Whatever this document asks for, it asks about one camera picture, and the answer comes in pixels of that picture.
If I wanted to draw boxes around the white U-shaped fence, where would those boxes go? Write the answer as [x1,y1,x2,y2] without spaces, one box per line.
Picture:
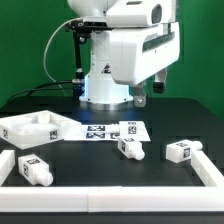
[0,151,224,212]

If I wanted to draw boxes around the black cables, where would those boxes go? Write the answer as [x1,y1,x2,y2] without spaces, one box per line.
[7,79,83,103]

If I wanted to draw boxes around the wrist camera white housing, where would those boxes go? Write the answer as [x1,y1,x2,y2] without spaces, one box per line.
[106,0,176,28]

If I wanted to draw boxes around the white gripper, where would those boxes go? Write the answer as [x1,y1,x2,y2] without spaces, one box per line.
[109,22,180,107]

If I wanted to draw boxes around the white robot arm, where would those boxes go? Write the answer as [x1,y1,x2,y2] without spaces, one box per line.
[67,0,180,110]

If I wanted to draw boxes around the black camera on stand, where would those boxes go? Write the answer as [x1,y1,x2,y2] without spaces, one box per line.
[65,18,113,34]

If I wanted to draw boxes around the white square table top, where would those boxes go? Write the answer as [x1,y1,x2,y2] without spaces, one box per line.
[0,110,81,150]

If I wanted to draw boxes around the white marker sheet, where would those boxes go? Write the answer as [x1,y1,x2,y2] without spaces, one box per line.
[65,124,150,141]

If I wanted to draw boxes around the black camera stand pole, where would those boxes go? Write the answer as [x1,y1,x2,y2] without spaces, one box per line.
[73,31,84,96]

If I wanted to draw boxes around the white camera cable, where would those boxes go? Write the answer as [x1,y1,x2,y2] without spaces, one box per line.
[42,18,79,98]

